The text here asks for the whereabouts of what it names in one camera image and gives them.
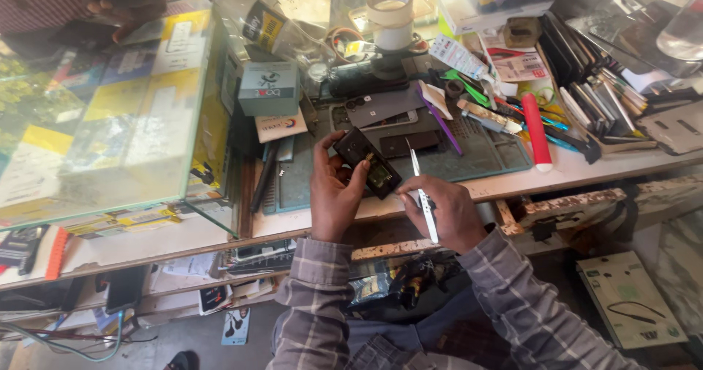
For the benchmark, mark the person's right hand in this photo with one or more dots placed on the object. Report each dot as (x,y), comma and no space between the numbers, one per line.
(450,216)

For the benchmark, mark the person's left hand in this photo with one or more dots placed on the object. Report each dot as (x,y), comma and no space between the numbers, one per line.
(329,199)

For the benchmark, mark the silver metal tweezers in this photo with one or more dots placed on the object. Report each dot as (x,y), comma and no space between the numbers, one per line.
(424,202)

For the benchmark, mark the black mobile phone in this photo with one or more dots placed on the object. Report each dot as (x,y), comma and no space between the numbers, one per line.
(367,162)

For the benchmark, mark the black pen-like tool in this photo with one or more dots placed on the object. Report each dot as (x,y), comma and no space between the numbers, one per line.
(265,176)

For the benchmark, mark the blue-green repair mat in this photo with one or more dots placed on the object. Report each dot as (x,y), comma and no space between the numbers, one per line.
(472,150)

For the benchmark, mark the black rectangular phone part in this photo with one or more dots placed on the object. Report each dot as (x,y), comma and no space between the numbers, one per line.
(409,143)

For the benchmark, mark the black foil packet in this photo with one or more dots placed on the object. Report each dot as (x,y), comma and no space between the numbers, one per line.
(395,285)

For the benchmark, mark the white card with logo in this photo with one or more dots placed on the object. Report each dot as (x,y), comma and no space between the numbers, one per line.
(280,125)

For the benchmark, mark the purple plastic pry tool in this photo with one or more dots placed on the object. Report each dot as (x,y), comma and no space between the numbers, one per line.
(439,120)

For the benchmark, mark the silver utility knife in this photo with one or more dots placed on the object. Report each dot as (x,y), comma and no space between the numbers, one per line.
(489,117)

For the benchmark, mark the grey phone back cover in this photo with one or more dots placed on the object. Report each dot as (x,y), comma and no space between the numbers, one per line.
(384,106)

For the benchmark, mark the red cylinder with white tip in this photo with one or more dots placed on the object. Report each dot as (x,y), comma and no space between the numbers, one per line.
(536,132)

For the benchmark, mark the grey-green small carton box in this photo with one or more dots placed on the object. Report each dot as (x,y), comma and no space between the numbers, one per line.
(269,88)

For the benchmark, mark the green plastic pry tool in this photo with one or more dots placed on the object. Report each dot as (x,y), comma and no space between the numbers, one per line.
(465,85)

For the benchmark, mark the black microscope base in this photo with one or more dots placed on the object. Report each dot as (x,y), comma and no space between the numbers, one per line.
(379,76)

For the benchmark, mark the earphone picture card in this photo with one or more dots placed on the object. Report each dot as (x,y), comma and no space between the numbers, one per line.
(236,326)

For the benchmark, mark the white printed paper packet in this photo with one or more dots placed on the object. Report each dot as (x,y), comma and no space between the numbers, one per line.
(458,57)

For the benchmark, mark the white label with red print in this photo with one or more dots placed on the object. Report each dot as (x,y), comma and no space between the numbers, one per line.
(516,65)

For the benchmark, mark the white tape roll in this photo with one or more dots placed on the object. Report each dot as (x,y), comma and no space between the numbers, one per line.
(393,36)

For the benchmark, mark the clear plastic bag with packet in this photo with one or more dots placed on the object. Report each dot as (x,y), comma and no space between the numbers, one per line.
(274,29)

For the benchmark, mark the row of phones in rack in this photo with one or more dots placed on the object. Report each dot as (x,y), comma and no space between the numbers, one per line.
(596,92)

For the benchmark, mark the brown small box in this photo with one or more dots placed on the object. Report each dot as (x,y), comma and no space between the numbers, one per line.
(522,32)

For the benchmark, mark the white flat box with earphone picture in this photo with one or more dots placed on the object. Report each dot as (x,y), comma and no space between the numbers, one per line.
(631,301)

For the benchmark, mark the beige tape roll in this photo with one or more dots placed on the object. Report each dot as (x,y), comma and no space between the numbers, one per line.
(390,7)

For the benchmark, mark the lower shelf with clutter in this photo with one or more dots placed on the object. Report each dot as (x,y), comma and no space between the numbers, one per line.
(137,290)

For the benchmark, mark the white cardboard tray with boxes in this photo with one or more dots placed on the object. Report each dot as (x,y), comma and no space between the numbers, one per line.
(494,4)

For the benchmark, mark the glass display case with boxes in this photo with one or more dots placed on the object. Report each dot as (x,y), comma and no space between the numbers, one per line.
(104,111)

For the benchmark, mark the orange comb-like strip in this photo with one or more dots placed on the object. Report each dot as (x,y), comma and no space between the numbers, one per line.
(56,253)

